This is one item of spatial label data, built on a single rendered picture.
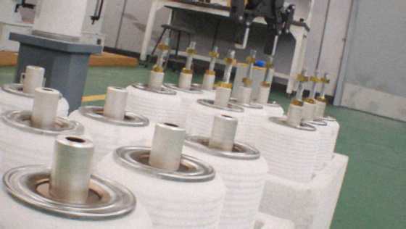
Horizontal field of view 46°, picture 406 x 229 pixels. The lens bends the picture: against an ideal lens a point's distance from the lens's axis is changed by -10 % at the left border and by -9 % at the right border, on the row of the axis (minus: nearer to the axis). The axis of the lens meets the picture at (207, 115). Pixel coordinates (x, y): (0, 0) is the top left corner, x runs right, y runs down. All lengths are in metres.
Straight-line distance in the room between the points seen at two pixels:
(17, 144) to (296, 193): 0.44
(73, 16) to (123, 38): 5.38
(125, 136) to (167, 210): 0.17
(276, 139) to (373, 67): 5.08
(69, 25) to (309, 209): 0.55
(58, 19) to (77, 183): 0.73
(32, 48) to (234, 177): 0.62
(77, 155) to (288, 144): 0.52
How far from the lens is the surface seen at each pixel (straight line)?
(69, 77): 0.97
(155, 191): 0.34
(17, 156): 0.40
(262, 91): 1.03
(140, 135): 0.50
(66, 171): 0.26
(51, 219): 0.24
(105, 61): 4.43
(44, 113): 0.43
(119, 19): 6.40
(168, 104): 0.83
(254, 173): 0.46
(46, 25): 0.99
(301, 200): 0.72
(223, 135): 0.47
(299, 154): 0.75
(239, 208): 0.46
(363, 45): 5.81
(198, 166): 0.38
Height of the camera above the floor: 0.34
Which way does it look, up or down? 8 degrees down
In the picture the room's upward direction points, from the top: 12 degrees clockwise
